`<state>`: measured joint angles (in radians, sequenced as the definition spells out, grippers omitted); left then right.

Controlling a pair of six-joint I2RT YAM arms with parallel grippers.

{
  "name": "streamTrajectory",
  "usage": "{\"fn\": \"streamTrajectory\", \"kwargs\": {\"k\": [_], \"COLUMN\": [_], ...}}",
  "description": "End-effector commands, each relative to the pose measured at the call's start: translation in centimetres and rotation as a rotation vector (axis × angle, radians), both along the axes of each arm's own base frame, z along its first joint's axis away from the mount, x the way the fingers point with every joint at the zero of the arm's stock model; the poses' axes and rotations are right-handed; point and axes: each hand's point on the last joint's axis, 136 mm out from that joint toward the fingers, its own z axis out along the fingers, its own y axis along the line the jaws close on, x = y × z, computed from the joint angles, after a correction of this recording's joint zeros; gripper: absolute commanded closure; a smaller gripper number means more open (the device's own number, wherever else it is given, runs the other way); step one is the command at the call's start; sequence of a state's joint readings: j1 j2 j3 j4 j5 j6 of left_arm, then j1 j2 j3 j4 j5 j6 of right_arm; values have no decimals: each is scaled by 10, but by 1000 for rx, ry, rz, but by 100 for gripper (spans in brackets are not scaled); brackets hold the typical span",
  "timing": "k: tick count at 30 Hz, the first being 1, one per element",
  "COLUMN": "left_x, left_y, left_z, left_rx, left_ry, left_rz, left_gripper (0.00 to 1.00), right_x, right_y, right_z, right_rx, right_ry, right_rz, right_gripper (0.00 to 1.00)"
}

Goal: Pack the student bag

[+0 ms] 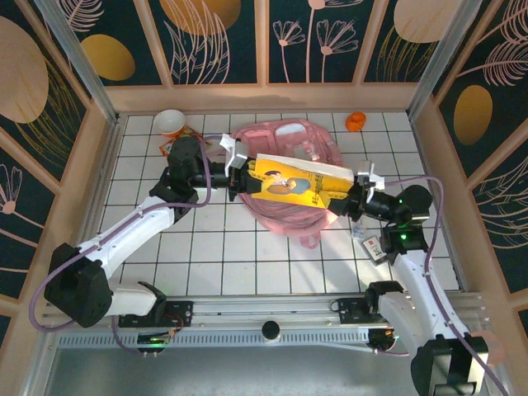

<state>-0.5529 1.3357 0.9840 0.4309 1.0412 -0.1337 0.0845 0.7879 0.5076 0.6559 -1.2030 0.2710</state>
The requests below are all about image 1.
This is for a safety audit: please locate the yellow cartoon cover book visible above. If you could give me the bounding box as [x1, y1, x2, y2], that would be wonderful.
[250, 152, 355, 211]

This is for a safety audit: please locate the pink student backpack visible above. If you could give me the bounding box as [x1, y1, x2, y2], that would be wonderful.
[229, 118, 344, 251]

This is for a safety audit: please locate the red snack packet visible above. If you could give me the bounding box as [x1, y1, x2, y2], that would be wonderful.
[159, 125, 204, 158]

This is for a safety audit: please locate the white bowl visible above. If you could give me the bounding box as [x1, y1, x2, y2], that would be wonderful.
[153, 109, 186, 138]

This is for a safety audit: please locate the black white card package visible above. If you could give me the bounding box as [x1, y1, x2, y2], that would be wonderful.
[361, 236, 389, 264]

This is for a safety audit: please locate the small orange cup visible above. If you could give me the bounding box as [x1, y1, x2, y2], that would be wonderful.
[345, 111, 367, 132]

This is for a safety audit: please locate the small electronics board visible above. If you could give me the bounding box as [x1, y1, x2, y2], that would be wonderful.
[137, 332, 171, 347]
[368, 328, 400, 352]

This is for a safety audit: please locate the black round knob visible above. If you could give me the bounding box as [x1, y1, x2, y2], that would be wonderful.
[262, 320, 281, 343]

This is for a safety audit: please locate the translucent pink cylinder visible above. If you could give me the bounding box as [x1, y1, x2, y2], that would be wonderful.
[469, 329, 507, 368]

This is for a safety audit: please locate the grey metal sheet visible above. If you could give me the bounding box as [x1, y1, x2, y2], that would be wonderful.
[40, 346, 417, 396]

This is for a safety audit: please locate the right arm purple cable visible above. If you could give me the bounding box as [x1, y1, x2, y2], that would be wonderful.
[375, 175, 511, 396]

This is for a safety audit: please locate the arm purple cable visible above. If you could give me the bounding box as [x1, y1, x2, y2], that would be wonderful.
[375, 175, 511, 396]
[31, 134, 232, 356]

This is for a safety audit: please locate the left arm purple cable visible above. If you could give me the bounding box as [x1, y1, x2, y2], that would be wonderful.
[31, 134, 232, 356]

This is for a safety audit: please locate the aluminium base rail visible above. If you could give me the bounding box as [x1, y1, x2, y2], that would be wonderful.
[40, 292, 494, 329]

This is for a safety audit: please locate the aluminium frame post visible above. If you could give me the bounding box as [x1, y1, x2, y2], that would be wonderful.
[33, 0, 121, 125]
[406, 0, 483, 120]

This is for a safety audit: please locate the slotted metal cable tray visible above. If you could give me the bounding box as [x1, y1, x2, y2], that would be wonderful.
[57, 329, 372, 352]

